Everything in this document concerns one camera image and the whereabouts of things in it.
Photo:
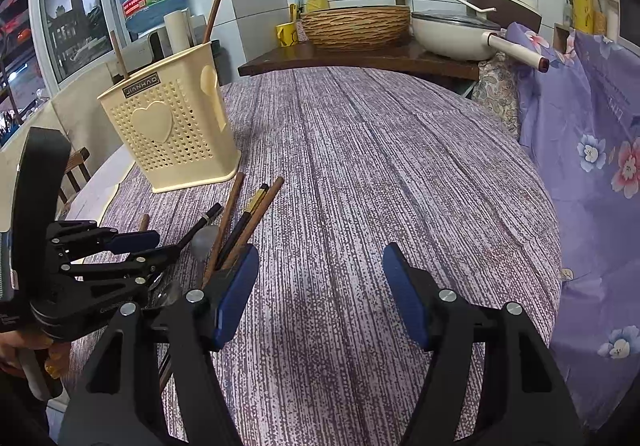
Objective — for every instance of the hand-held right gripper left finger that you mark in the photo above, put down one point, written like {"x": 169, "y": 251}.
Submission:
{"x": 235, "y": 296}

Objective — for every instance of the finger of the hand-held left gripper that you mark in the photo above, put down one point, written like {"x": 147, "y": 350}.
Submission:
{"x": 150, "y": 262}
{"x": 132, "y": 241}

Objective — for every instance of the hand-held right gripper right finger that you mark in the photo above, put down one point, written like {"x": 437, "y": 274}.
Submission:
{"x": 406, "y": 296}

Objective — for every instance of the metal spoon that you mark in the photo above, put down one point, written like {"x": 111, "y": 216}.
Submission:
{"x": 165, "y": 293}
{"x": 202, "y": 243}

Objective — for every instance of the cream perforated utensil holder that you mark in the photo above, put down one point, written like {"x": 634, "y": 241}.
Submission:
{"x": 165, "y": 150}

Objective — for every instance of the person's left hand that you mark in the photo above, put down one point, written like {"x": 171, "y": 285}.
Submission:
{"x": 15, "y": 346}

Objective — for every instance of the wooden chair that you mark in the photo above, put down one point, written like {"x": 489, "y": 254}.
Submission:
{"x": 75, "y": 170}

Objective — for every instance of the purple striped tablecloth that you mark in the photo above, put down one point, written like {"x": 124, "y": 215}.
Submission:
{"x": 350, "y": 175}

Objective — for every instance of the white water dispenser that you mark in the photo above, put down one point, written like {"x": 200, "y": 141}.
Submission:
{"x": 140, "y": 55}

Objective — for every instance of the window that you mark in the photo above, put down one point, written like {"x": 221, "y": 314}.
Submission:
{"x": 70, "y": 15}

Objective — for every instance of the white paper roll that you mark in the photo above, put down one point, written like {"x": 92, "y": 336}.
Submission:
{"x": 177, "y": 30}

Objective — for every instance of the paisley cloth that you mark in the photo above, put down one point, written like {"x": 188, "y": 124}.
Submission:
{"x": 497, "y": 85}

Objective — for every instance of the purple floral cloth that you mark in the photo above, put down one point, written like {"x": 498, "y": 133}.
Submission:
{"x": 575, "y": 125}

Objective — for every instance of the dark wooden counter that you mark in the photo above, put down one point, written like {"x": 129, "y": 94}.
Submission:
{"x": 350, "y": 60}

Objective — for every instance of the long brown wooden chopstick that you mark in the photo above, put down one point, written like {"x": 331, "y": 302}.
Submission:
{"x": 220, "y": 0}

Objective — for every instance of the cream frying pan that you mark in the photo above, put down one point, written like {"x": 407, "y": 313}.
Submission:
{"x": 450, "y": 43}

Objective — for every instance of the yellow mug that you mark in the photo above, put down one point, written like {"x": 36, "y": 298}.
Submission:
{"x": 286, "y": 34}

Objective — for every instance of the woven pattern wash basin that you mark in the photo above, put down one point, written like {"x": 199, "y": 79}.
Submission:
{"x": 355, "y": 28}

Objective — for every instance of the glass pan lid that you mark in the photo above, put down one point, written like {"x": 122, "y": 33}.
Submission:
{"x": 450, "y": 18}

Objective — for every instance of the white plastic spoon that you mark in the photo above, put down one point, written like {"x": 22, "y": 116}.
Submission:
{"x": 470, "y": 5}

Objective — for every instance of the wooden picture frame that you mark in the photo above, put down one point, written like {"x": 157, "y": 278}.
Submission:
{"x": 602, "y": 10}

